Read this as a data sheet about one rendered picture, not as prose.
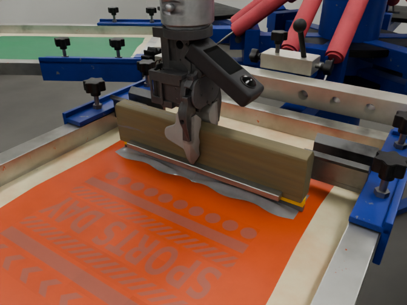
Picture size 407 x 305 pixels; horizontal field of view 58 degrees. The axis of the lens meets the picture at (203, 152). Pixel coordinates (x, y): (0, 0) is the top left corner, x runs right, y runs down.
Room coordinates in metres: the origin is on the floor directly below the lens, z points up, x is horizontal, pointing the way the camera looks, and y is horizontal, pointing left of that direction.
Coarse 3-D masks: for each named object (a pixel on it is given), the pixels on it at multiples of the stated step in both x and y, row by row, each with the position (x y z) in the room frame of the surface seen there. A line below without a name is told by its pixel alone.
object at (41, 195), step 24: (120, 144) 0.64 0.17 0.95; (72, 168) 0.56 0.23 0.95; (96, 168) 0.56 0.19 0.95; (120, 168) 0.56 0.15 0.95; (144, 168) 0.56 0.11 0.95; (24, 192) 0.48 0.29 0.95; (48, 192) 0.48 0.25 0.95; (0, 216) 0.42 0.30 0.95; (24, 216) 0.42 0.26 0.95; (0, 288) 0.29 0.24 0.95; (24, 288) 0.29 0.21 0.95
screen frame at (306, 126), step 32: (224, 96) 0.81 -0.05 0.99; (64, 128) 0.64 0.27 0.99; (96, 128) 0.68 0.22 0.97; (288, 128) 0.69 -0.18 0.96; (320, 128) 0.66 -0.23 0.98; (352, 128) 0.64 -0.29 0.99; (0, 160) 0.52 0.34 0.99; (32, 160) 0.55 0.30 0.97; (352, 224) 0.36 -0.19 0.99; (352, 256) 0.31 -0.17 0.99; (320, 288) 0.26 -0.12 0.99; (352, 288) 0.26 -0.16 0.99
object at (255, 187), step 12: (132, 144) 0.58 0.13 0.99; (144, 144) 0.58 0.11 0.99; (156, 156) 0.55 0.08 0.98; (168, 156) 0.54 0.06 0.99; (192, 168) 0.51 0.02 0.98; (204, 168) 0.50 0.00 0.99; (228, 180) 0.47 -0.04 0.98; (240, 180) 0.47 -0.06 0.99; (264, 192) 0.44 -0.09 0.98; (276, 192) 0.44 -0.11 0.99
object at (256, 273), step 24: (192, 192) 0.48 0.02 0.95; (216, 192) 0.48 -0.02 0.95; (312, 192) 0.48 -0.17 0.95; (240, 216) 0.42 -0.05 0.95; (264, 216) 0.42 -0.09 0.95; (312, 216) 0.42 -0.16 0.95; (264, 240) 0.37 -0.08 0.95; (288, 240) 0.37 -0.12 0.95; (240, 264) 0.33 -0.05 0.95; (264, 264) 0.33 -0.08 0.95; (216, 288) 0.29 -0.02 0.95; (240, 288) 0.29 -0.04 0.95; (264, 288) 0.29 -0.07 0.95
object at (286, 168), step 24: (120, 120) 0.61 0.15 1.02; (144, 120) 0.58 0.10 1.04; (168, 120) 0.55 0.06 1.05; (168, 144) 0.55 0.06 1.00; (216, 144) 0.50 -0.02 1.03; (240, 144) 0.47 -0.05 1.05; (264, 144) 0.46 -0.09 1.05; (216, 168) 0.50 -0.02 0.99; (240, 168) 0.48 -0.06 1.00; (264, 168) 0.45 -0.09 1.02; (288, 168) 0.43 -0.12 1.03; (312, 168) 0.44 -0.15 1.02; (288, 192) 0.43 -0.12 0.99
